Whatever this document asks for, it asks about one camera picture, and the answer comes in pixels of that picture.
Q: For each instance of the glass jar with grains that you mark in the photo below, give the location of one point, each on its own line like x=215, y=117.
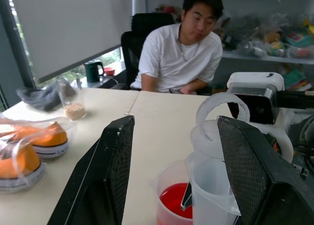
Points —
x=73, y=107

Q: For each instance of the man in white t-shirt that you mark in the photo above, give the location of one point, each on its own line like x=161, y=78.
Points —
x=176, y=53

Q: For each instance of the white shelf with bagged toys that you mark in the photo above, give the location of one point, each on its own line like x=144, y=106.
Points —
x=269, y=38

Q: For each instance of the clear cup with red liquid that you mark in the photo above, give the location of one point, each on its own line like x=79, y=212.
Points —
x=171, y=200

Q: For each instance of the empty translucent measuring cup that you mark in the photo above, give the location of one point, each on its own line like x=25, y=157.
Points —
x=208, y=193

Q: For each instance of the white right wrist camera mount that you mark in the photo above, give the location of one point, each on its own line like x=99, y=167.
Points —
x=255, y=80

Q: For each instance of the dark window frame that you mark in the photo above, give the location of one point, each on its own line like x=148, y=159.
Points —
x=14, y=45

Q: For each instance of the black office chair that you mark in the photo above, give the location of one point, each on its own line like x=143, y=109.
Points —
x=133, y=45

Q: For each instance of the grey cloth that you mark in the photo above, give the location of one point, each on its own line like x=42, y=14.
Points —
x=41, y=98

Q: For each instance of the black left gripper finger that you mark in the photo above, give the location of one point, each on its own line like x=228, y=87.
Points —
x=98, y=176

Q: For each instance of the black smartphone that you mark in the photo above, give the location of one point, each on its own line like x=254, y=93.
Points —
x=176, y=91

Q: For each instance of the bagged orange cake, front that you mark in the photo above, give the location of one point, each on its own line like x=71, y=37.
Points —
x=17, y=166

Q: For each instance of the small red bowl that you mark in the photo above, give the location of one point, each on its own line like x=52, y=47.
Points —
x=109, y=71

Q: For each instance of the white roller blind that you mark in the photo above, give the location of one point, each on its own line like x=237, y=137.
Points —
x=73, y=26

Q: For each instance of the dark green electric kettle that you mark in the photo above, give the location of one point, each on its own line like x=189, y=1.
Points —
x=92, y=71

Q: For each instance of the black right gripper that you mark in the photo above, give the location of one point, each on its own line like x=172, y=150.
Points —
x=305, y=136

